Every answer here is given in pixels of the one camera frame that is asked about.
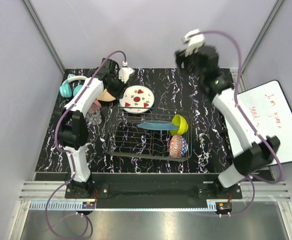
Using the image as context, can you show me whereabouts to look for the teal cat-ear headphones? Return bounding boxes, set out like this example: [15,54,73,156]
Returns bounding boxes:
[59,74,87,98]

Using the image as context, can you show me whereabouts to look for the white watermelon pattern plate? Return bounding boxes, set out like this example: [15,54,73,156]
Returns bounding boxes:
[119,85,155,114]

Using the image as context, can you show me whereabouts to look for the yellow-green bowl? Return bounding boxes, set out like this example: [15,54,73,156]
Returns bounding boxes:
[170,114,188,136]

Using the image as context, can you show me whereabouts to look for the clear glass cup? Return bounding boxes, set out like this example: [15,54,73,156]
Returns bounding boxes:
[86,105,102,125]

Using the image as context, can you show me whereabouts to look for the wire dish rack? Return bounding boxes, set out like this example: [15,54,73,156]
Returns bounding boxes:
[106,106,192,162]

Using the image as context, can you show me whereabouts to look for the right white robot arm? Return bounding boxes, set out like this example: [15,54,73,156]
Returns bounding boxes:
[174,45,280,198]

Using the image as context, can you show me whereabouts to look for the teal scalloped plate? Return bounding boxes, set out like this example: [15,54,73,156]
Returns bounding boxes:
[137,120,179,131]

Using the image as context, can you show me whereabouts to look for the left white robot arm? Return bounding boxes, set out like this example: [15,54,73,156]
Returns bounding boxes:
[55,57,134,198]

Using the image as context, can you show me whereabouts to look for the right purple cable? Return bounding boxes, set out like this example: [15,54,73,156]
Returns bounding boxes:
[198,30,284,217]

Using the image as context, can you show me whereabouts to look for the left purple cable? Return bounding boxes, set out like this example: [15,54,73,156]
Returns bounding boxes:
[45,50,129,240]

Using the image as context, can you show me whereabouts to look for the orange floral plate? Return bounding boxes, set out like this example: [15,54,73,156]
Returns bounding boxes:
[97,89,116,102]

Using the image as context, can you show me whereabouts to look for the purple cable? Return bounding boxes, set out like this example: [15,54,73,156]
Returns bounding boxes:
[198,30,284,217]
[45,50,129,240]

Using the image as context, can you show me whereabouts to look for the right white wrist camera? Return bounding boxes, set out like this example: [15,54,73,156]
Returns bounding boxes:
[182,29,205,57]

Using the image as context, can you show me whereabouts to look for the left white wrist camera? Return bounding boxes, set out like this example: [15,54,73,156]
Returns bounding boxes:
[118,66,135,84]

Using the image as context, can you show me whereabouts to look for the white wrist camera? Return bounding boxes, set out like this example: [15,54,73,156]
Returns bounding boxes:
[118,66,135,84]
[182,29,205,57]

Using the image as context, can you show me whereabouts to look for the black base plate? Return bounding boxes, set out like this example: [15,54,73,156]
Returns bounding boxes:
[65,172,242,200]

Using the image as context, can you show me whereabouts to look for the white dry-erase board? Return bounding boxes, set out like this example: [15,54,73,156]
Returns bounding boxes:
[238,80,292,164]

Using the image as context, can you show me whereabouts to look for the red patterned bowl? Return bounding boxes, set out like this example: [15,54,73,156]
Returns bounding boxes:
[169,134,188,158]

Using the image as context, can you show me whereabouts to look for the pink cup brown lid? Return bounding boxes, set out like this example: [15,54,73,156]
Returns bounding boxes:
[89,99,102,113]

